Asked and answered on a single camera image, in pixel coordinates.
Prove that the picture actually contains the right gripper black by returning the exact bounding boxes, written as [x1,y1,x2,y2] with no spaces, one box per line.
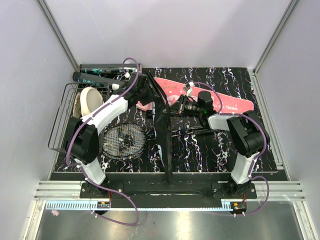
[163,94,203,118]

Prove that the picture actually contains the black racket bag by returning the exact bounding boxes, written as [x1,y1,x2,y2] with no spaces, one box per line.
[146,71,173,184]

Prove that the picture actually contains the black teal shuttlecock tube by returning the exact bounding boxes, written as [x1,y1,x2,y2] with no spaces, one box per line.
[78,63,143,75]

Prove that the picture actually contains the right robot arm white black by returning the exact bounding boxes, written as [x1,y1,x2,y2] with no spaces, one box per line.
[168,90,270,199]

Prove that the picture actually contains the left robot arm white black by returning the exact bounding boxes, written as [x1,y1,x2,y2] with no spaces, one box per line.
[64,72,159,198]

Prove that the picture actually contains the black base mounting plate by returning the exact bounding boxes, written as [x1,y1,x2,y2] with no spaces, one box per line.
[79,181,258,200]

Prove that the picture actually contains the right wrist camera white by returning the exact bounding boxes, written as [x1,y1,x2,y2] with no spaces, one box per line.
[183,81,194,97]

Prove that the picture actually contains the black wire basket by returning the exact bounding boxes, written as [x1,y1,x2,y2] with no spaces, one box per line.
[47,82,110,154]

